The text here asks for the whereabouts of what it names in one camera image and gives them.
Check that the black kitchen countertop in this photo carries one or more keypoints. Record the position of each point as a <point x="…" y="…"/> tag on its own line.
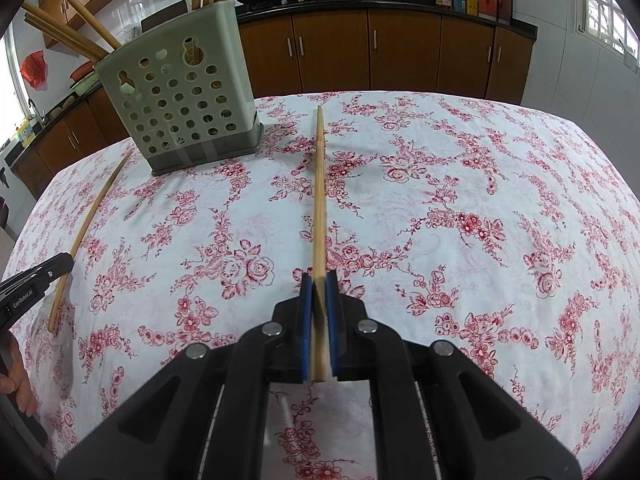
<point x="390" y="2"/>

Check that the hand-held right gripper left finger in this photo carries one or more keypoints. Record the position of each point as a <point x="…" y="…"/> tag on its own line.
<point x="306" y="330"/>

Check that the red floral tablecloth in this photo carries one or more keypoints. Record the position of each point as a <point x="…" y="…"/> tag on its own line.
<point x="450" y="240"/>

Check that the yellow detergent bottle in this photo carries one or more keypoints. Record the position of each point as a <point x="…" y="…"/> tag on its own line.
<point x="24" y="134"/>

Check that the red basin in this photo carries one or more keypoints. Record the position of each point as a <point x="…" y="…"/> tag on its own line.
<point x="82" y="71"/>

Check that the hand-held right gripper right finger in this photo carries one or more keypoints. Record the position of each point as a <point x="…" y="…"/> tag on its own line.
<point x="333" y="330"/>

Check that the brown base cabinets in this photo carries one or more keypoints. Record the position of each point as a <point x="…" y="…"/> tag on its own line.
<point x="330" y="50"/>

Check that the red plastic bag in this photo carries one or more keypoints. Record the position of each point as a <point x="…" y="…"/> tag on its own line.
<point x="34" y="70"/>

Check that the metal faucet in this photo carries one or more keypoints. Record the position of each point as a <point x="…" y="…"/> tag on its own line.
<point x="35" y="110"/>

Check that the window with grille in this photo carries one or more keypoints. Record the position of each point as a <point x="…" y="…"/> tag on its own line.
<point x="607" y="15"/>

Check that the person's left hand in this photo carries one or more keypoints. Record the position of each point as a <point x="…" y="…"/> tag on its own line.
<point x="20" y="385"/>

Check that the green perforated chopstick holder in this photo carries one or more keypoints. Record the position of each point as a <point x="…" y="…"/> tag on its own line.
<point x="245" y="90"/>

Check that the bright kitchen window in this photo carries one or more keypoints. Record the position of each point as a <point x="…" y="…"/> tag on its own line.
<point x="12" y="80"/>

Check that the green basin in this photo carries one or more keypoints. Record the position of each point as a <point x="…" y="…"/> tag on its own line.
<point x="89" y="84"/>

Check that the dark cutting board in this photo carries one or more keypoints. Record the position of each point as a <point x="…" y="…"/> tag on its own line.
<point x="167" y="15"/>

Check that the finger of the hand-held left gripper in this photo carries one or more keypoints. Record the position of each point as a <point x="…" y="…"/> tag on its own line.
<point x="47" y="274"/>

